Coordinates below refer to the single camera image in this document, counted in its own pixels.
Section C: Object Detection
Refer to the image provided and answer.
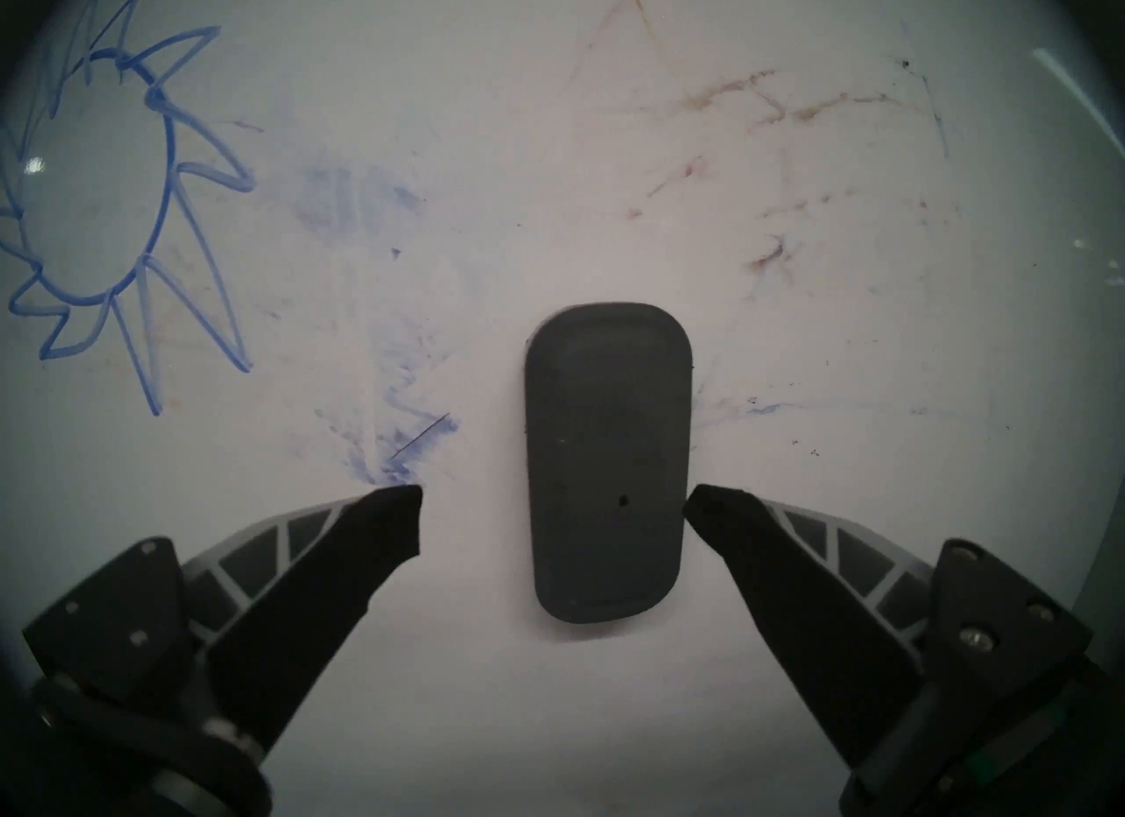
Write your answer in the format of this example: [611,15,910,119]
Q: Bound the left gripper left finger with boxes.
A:
[22,484,425,753]

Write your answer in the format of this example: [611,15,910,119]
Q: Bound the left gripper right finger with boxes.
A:
[684,484,1092,777]

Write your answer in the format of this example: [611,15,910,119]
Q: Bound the dark grey whiteboard eraser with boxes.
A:
[524,301,694,625]

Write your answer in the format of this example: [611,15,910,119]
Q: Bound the white freestanding whiteboard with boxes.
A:
[0,0,1125,817]

